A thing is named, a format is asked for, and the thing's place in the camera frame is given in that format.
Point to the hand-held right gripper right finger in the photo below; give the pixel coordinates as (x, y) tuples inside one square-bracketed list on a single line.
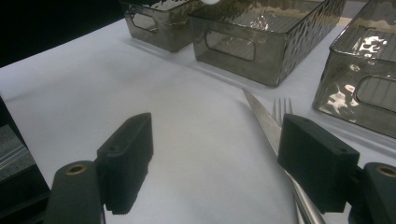
[(314, 161)]

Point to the smoky clear plastic bin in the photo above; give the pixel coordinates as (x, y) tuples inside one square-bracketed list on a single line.
[(249, 46), (358, 81), (162, 23)]

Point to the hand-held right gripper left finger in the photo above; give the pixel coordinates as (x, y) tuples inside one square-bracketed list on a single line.
[(126, 161)]

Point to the metal fork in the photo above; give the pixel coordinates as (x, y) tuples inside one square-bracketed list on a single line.
[(281, 109)]

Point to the white table board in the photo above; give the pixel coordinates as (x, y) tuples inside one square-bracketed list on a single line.
[(186, 140)]

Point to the metal table knife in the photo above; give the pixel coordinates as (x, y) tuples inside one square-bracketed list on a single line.
[(264, 118)]

